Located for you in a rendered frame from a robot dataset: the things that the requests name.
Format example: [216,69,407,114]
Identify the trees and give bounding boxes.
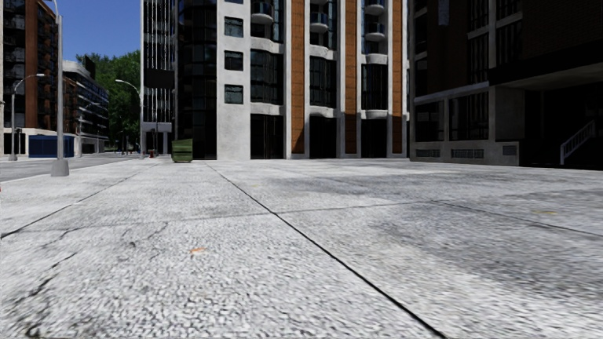
[75,49,142,151]

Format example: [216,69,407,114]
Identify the glass tower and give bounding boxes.
[140,0,178,155]

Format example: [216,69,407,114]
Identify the red brick building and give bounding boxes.
[0,0,76,159]

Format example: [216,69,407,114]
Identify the dark brick building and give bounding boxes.
[407,0,603,170]

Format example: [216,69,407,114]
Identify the grey street lamp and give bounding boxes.
[8,73,46,162]
[18,0,71,178]
[115,78,146,159]
[76,102,101,159]

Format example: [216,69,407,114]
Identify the low brick and glass building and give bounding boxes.
[62,60,111,155]

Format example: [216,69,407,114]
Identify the pale concrete and brick building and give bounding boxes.
[175,0,410,161]

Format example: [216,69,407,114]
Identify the green bench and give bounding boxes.
[170,138,194,164]

